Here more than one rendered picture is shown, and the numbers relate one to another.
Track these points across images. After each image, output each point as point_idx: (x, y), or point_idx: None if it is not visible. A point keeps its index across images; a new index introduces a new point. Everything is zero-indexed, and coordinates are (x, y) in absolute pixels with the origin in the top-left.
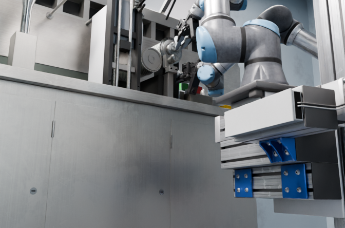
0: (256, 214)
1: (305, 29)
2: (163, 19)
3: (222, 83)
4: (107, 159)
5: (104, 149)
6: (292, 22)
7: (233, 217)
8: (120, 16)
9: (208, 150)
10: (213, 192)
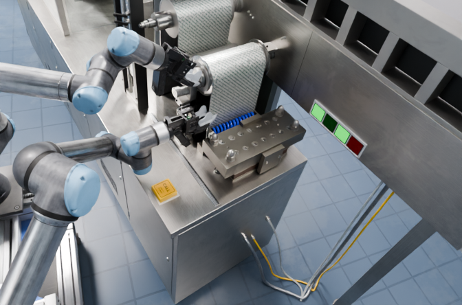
0: (176, 281)
1: (33, 220)
2: None
3: (128, 164)
4: (99, 132)
5: (97, 125)
6: (34, 194)
7: (158, 252)
8: (122, 21)
9: (141, 196)
10: (146, 221)
